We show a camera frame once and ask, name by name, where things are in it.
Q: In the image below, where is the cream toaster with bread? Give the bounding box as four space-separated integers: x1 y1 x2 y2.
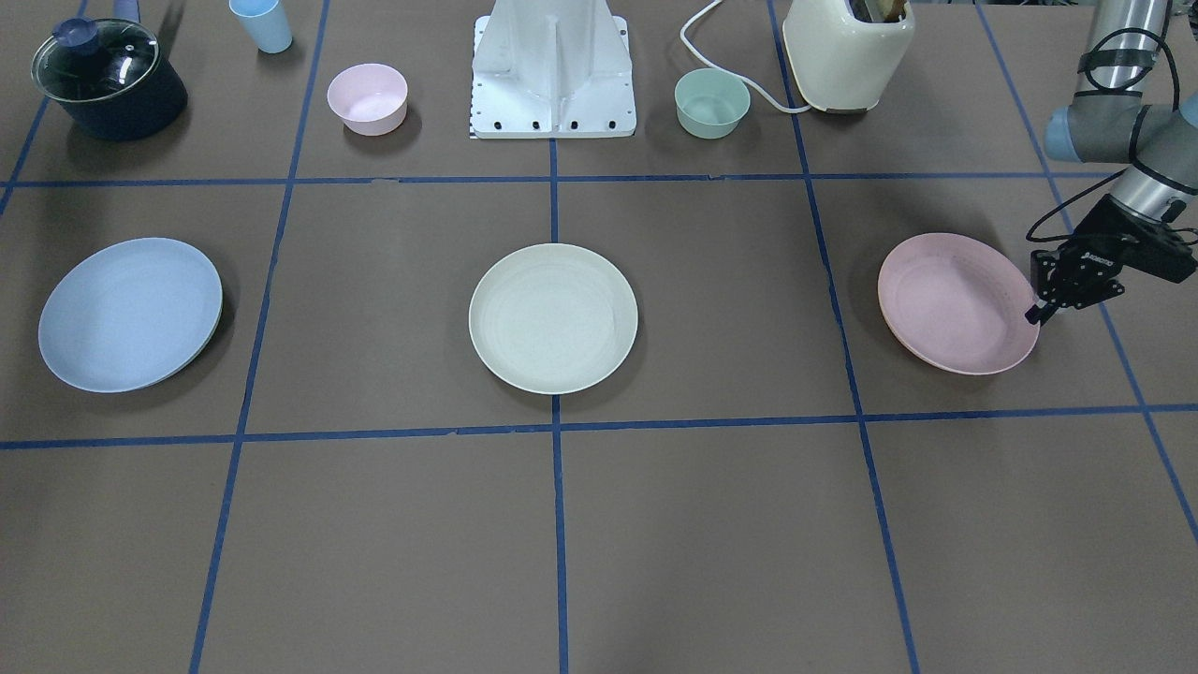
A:
733 1 916 114

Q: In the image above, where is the dark blue pot with lid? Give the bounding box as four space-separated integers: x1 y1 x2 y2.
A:
30 1 189 141

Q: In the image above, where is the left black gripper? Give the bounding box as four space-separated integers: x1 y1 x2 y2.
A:
1024 239 1125 324

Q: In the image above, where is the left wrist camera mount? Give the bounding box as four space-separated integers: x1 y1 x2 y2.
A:
1073 196 1197 285

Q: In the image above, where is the cream plate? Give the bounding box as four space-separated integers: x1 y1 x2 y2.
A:
468 243 640 394

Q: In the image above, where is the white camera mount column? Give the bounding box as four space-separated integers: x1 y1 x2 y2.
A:
468 1 637 139

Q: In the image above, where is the blue plate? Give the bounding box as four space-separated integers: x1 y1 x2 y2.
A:
37 238 224 394

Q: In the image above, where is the green bowl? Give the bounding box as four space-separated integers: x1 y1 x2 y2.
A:
673 68 752 140

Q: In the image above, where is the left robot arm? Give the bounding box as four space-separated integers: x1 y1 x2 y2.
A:
1025 1 1197 324

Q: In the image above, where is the pink plate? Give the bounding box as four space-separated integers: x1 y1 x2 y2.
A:
877 233 1040 375

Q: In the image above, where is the pink bowl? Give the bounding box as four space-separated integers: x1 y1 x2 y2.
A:
326 63 409 136

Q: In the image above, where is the light blue cup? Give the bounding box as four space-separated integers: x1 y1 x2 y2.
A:
228 0 294 54

